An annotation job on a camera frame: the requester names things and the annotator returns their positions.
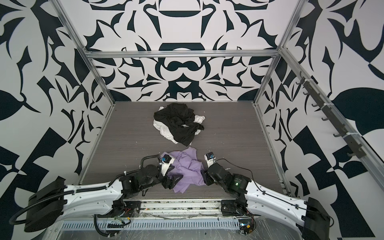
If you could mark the small green-lit circuit board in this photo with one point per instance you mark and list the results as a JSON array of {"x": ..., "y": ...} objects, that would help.
[{"x": 246, "y": 226}]

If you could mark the white slotted cable duct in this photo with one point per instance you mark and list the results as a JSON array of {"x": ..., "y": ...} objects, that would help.
[{"x": 187, "y": 224}]

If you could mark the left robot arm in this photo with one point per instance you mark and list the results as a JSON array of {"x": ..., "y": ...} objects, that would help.
[{"x": 58, "y": 201}]

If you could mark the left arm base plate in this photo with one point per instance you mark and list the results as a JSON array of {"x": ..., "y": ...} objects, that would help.
[{"x": 125, "y": 208}]

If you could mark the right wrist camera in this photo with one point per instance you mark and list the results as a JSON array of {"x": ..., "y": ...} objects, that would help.
[{"x": 210, "y": 159}]

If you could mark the aluminium cage frame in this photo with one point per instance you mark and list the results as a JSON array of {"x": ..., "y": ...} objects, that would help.
[{"x": 372, "y": 161}]

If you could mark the white cloth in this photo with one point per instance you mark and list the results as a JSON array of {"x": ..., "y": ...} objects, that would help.
[{"x": 163, "y": 129}]

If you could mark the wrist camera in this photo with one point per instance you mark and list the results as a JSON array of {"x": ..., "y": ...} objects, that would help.
[
  {"x": 166, "y": 162},
  {"x": 210, "y": 159}
]

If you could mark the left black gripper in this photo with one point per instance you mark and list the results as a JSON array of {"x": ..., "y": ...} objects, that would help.
[{"x": 166, "y": 183}]

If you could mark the aluminium mounting rail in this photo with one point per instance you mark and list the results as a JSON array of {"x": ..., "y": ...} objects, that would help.
[{"x": 180, "y": 208}]

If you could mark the black cloth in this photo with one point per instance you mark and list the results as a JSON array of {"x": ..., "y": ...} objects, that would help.
[{"x": 180, "y": 121}]

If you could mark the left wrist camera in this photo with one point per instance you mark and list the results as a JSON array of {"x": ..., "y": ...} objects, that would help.
[{"x": 166, "y": 162}]

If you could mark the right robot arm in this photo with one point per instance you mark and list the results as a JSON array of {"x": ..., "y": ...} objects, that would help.
[{"x": 308, "y": 217}]

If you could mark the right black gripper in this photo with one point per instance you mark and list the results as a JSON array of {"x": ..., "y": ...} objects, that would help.
[{"x": 206, "y": 176}]

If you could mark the purple cloth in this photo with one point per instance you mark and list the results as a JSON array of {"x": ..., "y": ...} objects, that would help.
[{"x": 187, "y": 164}]

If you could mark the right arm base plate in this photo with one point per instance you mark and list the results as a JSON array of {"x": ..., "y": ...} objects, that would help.
[{"x": 234, "y": 208}]

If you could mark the black coat hook rail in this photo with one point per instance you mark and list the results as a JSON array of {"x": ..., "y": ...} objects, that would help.
[{"x": 333, "y": 115}]

